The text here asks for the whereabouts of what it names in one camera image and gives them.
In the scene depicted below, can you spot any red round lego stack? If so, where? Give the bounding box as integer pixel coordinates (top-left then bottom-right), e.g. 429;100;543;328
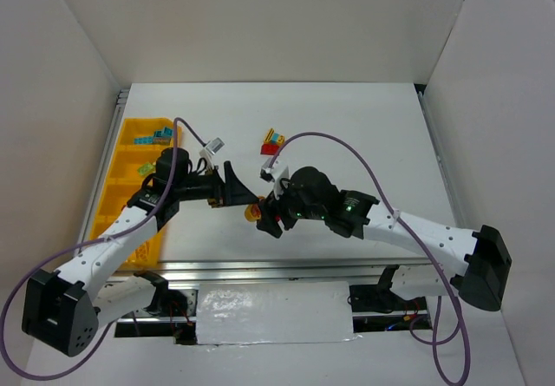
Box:
244;196;265;223

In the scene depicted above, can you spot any light green curved lego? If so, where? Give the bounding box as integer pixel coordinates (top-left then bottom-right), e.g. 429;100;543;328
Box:
137;163;155;176

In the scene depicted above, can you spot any blue round lego brick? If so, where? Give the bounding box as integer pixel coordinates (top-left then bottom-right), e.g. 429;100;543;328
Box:
153;134;172;146

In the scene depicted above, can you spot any blue square lego brick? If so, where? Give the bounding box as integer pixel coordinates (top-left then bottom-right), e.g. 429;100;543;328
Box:
160;127;173;138

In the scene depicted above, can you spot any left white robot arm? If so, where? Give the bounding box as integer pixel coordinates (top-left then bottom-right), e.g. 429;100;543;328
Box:
22;148;258;357

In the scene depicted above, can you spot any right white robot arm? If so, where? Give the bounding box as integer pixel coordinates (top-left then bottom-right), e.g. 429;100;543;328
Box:
257;166;513;311

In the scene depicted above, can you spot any yellow compartment bin tray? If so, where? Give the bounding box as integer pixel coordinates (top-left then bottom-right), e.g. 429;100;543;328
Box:
88;117;185;268

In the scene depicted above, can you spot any red yellow blue lego stack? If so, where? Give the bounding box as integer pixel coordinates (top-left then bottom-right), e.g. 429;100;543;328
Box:
260;128;285;156

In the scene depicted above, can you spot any white taped cover panel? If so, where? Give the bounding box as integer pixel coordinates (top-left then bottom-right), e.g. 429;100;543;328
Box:
196;282;355;345

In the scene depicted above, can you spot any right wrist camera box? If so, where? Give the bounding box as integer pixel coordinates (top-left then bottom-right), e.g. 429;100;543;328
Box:
260;157;289;200

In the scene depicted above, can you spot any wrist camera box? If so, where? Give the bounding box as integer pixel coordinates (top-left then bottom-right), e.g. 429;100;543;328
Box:
199;138;225;163
260;157;289;200

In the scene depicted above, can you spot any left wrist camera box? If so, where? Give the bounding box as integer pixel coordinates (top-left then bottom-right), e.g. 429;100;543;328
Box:
199;138;225;163

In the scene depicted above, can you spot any aluminium rail frame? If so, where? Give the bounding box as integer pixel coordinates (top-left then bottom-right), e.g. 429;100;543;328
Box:
115;82;457;280

